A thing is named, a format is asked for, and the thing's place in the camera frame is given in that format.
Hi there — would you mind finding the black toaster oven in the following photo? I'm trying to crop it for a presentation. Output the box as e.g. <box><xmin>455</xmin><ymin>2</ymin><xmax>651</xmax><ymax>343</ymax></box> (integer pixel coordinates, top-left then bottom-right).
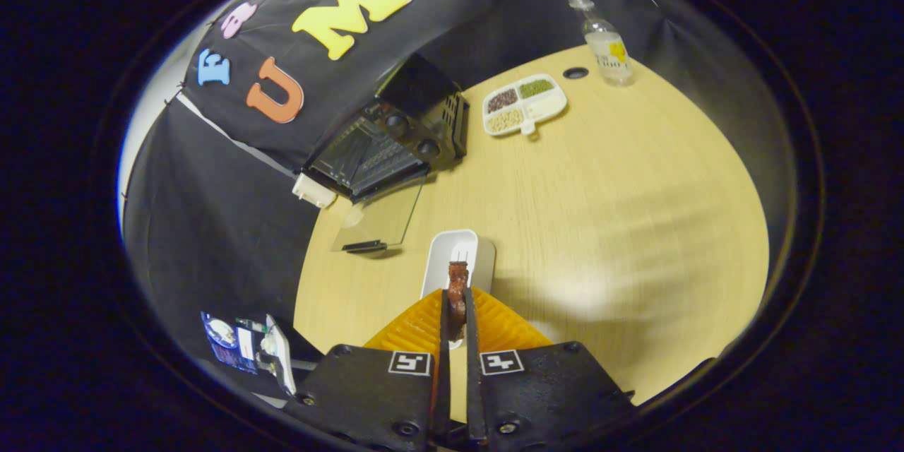
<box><xmin>302</xmin><ymin>53</ymin><xmax>470</xmax><ymax>255</ymax></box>

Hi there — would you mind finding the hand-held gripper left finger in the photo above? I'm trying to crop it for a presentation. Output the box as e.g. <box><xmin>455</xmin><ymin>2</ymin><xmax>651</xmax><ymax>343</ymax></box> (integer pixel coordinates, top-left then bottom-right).
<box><xmin>286</xmin><ymin>288</ymin><xmax>453</xmax><ymax>452</ymax></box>

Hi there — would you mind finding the clear glass bottle yellow label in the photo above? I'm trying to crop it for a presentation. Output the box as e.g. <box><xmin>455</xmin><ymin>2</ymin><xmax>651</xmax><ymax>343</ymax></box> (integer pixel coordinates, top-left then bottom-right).
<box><xmin>569</xmin><ymin>0</ymin><xmax>634</xmax><ymax>88</ymax></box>

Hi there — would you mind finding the red meat slice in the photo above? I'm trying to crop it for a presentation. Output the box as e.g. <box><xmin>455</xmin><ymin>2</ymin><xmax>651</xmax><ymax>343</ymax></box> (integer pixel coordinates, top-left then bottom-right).
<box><xmin>447</xmin><ymin>261</ymin><xmax>470</xmax><ymax>341</ymax></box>

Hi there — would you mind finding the white bread toaster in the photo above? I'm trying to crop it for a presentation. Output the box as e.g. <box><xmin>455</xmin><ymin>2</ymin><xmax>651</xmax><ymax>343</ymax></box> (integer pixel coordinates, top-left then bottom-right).
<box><xmin>292</xmin><ymin>173</ymin><xmax>338</xmax><ymax>209</ymax></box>

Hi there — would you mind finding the white divided dish with beans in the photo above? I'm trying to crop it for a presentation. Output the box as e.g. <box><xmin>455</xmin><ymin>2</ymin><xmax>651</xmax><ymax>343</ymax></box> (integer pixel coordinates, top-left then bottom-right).
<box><xmin>482</xmin><ymin>73</ymin><xmax>569</xmax><ymax>137</ymax></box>

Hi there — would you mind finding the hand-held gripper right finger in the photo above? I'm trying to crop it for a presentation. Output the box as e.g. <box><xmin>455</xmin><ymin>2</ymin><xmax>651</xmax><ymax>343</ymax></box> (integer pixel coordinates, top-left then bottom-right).
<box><xmin>463</xmin><ymin>286</ymin><xmax>636</xmax><ymax>449</ymax></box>

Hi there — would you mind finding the small white rectangular tray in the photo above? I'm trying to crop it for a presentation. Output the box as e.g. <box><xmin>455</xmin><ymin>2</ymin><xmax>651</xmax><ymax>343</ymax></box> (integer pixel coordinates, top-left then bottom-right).
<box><xmin>421</xmin><ymin>230</ymin><xmax>496</xmax><ymax>350</ymax></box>

